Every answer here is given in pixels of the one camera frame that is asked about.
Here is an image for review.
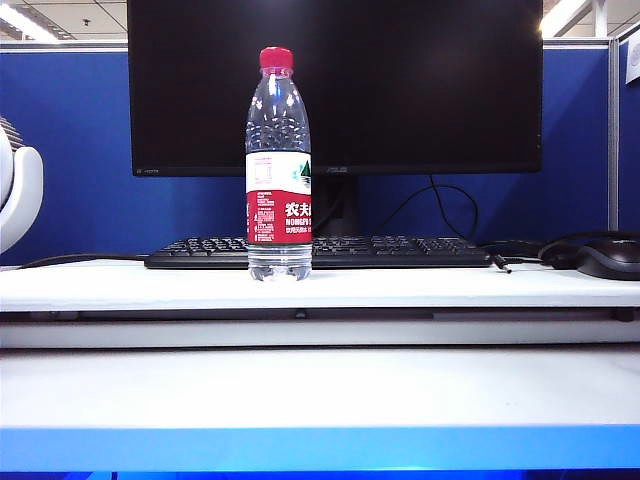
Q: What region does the clear plastic water bottle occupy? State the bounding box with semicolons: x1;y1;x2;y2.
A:
245;64;314;282

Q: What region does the red bottle cap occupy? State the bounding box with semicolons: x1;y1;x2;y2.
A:
259;46;294;69

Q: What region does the black monitor stand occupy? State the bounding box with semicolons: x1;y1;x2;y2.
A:
310;174;362;237

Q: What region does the black keyboard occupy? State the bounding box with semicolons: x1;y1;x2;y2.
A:
143;235;494;270

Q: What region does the black computer monitor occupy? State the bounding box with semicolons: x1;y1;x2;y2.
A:
126;0;545;177

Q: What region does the wide blue partition panel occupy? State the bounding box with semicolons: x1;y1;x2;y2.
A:
0;43;612;266

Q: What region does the black computer mouse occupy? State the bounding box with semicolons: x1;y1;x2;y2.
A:
575;237;640;281

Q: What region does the white desk fan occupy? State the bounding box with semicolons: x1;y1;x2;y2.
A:
0;115;45;255

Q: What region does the narrow blue partition panel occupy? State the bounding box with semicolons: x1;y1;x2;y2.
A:
618;39;640;232

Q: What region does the ceiling light panel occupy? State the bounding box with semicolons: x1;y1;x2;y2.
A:
539;0;592;37
0;9;47;40

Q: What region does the white paper note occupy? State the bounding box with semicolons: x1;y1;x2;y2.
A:
624;37;640;85

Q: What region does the thin black monitor cable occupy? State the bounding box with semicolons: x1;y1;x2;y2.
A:
382;174;479;241

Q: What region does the black keyboard cable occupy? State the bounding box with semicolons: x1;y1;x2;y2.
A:
17;253;151;270

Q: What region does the grey partition post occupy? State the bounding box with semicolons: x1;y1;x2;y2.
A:
607;35;621;231

